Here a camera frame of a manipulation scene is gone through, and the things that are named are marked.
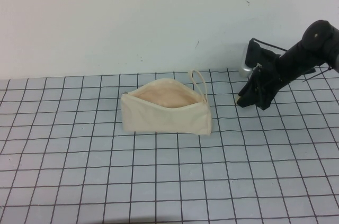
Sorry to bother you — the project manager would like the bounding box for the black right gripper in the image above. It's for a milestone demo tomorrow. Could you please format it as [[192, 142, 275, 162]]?
[[237, 62, 286, 111]]

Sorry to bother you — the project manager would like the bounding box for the cream canvas pencil case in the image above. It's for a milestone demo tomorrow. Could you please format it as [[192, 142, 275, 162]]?
[[120, 69, 212, 137]]

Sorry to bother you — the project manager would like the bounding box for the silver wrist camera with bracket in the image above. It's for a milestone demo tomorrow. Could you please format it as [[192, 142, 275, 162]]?
[[239, 38, 265, 78]]

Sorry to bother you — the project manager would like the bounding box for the thin black cable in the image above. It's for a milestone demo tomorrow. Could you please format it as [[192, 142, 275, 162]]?
[[253, 38, 287, 52]]

